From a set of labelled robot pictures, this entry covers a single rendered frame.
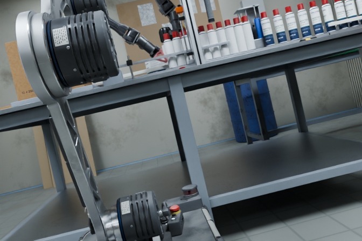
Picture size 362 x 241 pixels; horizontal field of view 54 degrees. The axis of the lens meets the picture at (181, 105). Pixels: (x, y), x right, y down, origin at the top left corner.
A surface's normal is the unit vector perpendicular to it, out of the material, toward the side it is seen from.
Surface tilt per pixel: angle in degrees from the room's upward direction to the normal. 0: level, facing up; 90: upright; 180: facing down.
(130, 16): 90
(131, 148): 90
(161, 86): 90
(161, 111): 90
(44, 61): 105
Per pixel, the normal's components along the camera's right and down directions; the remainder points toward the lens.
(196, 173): 0.06, 0.00
